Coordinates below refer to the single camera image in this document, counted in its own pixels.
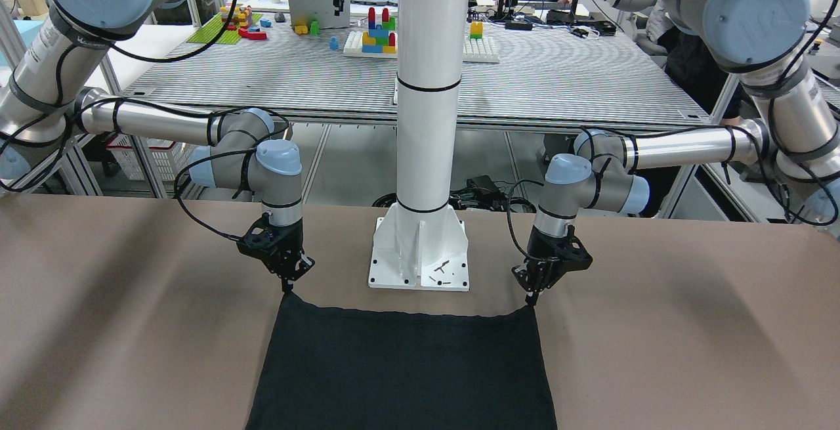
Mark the white plastic basket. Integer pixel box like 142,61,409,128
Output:
106,134,197,182

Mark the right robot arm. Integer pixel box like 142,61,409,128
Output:
2,0,314,293

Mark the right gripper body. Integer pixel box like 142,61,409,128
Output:
237,215,314,281

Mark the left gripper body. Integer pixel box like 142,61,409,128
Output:
512,225,593,290

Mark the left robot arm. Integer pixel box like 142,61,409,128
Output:
512,0,838,305

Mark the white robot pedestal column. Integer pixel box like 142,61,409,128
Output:
368,0,470,291

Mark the colourful block tower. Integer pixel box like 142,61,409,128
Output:
361,7,398,56

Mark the green lego baseplate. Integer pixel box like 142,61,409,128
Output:
186,9,269,45

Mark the black t-shirt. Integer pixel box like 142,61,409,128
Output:
245,293,558,429

